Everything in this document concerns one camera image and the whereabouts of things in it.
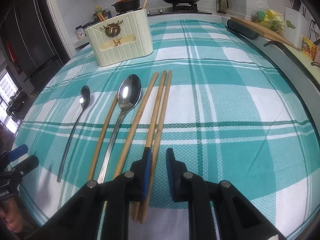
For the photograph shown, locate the white knife holder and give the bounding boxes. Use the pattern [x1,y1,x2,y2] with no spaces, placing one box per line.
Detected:
[284,0,311,49]

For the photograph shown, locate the small steel spoon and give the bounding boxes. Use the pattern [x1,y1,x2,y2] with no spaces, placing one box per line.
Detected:
[56,85,91,183]

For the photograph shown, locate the cream utensil holder box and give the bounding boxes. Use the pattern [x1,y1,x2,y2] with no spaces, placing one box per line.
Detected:
[85,9,153,67]

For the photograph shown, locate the black gas stove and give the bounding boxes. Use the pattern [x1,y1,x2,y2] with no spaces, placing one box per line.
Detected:
[146,4,212,17]

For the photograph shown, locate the black refrigerator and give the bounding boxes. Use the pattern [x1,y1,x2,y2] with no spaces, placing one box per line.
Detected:
[1,0,70,93]

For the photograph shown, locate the large steel spoon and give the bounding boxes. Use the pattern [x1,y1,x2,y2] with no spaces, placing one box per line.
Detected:
[97,74,142,184]

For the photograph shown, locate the clay pot orange lid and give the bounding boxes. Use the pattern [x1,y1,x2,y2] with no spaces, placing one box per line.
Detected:
[112,0,140,14]

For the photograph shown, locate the wooden cutting board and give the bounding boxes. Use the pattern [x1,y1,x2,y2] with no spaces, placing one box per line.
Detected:
[231,16,299,50]

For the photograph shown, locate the yellow seasoning packet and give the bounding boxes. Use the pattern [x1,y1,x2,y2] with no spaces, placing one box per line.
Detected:
[302,36,317,61]

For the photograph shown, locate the chopstick in holder right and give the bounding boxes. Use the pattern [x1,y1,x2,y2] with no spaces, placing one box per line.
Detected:
[142,0,148,10]

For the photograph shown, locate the person left hand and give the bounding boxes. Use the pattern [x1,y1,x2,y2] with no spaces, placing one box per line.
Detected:
[1,198,23,233]

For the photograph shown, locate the sauce bottles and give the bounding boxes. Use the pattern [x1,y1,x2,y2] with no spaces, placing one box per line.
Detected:
[93,6,112,21]

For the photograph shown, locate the dark wooden chopstick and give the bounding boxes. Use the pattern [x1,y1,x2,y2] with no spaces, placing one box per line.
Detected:
[87,95,118,181]

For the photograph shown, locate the chopstick in holder left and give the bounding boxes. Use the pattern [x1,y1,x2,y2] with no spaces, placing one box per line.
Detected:
[97,13,105,22]

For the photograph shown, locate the bag of colourful sponges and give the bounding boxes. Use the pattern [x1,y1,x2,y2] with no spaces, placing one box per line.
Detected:
[253,9,285,33]

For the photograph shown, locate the chopstick in holder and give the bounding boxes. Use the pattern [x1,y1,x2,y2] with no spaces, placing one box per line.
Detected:
[97,13,105,22]
[142,0,148,10]

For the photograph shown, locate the teal plaid tablecloth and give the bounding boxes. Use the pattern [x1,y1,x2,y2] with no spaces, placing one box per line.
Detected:
[14,20,319,239]

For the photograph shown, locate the glass water jug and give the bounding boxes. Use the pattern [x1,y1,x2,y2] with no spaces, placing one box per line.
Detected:
[216,0,229,14]

